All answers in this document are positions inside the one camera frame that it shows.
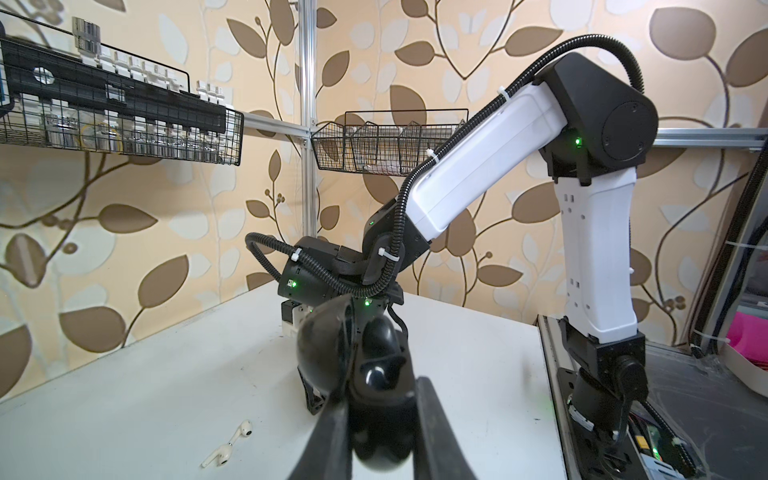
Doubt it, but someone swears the back wire basket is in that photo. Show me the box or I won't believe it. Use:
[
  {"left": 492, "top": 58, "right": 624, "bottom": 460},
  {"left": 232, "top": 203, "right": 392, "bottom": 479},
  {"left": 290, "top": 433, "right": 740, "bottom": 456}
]
[{"left": 1, "top": 9, "right": 244, "bottom": 166}]

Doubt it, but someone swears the white earbud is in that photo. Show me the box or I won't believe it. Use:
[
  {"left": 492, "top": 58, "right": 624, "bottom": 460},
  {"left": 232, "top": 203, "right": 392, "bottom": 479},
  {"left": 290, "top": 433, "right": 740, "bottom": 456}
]
[
  {"left": 200, "top": 443, "right": 233, "bottom": 469},
  {"left": 229, "top": 420, "right": 253, "bottom": 445}
]

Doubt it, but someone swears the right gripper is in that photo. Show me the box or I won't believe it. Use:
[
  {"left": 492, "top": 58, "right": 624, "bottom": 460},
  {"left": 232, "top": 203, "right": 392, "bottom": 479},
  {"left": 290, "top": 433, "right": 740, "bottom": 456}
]
[{"left": 277, "top": 235, "right": 404, "bottom": 328}]

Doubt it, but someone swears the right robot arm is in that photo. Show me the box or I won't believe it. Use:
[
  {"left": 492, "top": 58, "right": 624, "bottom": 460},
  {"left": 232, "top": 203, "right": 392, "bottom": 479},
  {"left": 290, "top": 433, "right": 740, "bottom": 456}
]
[{"left": 274, "top": 34, "right": 658, "bottom": 344}]

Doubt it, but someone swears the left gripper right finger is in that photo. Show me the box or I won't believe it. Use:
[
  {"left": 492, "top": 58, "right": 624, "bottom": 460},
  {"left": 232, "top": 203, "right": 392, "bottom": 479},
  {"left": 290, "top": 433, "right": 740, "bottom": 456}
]
[{"left": 415, "top": 377, "right": 476, "bottom": 480}]

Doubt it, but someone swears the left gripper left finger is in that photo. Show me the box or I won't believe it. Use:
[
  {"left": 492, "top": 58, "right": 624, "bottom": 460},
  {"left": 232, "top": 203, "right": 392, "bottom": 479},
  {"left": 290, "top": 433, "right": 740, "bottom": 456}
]
[{"left": 288, "top": 398, "right": 350, "bottom": 480}]

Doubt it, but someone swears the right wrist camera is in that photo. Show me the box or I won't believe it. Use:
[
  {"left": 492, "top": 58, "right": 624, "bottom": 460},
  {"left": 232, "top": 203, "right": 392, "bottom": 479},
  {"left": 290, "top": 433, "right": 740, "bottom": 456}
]
[{"left": 281, "top": 300, "right": 311, "bottom": 333}]

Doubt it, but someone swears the side wire basket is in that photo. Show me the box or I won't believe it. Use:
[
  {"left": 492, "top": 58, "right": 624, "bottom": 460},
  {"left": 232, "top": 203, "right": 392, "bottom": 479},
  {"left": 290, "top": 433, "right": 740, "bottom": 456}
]
[{"left": 311, "top": 108, "right": 469, "bottom": 177}]

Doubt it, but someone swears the black round earbud case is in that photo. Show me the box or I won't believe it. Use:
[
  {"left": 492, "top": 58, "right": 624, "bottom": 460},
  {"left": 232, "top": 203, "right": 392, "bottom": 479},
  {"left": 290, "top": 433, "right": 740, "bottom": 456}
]
[{"left": 296, "top": 294, "right": 416, "bottom": 471}]

